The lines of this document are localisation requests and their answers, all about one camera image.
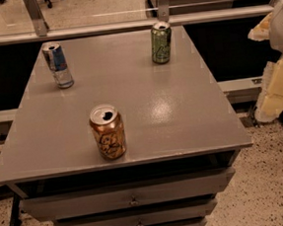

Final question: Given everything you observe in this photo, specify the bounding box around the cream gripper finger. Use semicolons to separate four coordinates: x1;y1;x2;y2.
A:
254;54;283;123
248;13;272;41

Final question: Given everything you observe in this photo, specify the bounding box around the green soda can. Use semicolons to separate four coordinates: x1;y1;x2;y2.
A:
150;21;172;64

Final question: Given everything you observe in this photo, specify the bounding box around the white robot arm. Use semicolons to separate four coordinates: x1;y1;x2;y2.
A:
248;0;283;123

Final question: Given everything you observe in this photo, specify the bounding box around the orange soda can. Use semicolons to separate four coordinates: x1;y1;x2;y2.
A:
89;104;126;159

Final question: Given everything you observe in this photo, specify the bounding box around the blue silver energy drink can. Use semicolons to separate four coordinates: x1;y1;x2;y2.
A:
41;41;74;89

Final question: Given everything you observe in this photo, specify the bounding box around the grey metal railing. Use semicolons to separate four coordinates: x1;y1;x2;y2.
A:
0;0;277;45

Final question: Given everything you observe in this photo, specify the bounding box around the middle grey drawer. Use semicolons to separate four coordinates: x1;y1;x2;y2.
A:
54;197;217;226

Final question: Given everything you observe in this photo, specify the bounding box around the grey drawer cabinet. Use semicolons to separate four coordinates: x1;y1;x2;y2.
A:
0;27;250;226

